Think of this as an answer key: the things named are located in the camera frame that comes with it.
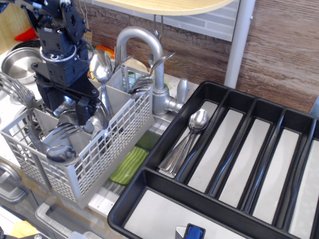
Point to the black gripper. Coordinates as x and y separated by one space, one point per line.
63 72

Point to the small steel spoon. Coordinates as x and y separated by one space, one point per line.
69 104

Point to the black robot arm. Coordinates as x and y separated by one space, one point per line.
56 22

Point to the large steel spoon bowl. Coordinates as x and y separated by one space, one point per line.
100 120

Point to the large upright steel spoon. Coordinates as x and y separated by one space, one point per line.
102 69

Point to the steel spoon front corner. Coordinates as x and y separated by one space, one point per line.
61 154

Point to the grey plastic cutlery basket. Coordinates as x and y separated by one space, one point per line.
97 157

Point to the steel fork behind basket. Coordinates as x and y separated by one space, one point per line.
118 61

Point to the black cutlery tray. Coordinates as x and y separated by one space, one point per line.
253 173

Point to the steel fork in middle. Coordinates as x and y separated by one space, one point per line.
65 130

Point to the steel forks left edge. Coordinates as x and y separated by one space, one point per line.
18 94

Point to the stainless steel pot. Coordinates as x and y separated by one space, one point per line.
18 61

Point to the orange toy food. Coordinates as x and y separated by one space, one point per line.
109 51

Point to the hanging wooden grater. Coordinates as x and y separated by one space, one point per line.
88 36

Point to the red toy pepper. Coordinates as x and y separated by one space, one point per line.
26 36

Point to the silver toy faucet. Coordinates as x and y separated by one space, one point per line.
162 101

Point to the metal hanging hook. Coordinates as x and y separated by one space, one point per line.
158 26

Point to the stack of steel spoons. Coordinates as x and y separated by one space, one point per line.
174 160

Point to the wooden round shelf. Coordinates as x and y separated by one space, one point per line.
168 7

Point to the yellow object bottom left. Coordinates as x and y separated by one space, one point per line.
22 229

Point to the blue and silver object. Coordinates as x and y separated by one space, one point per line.
190 231

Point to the grey metal post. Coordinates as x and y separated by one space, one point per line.
241 30

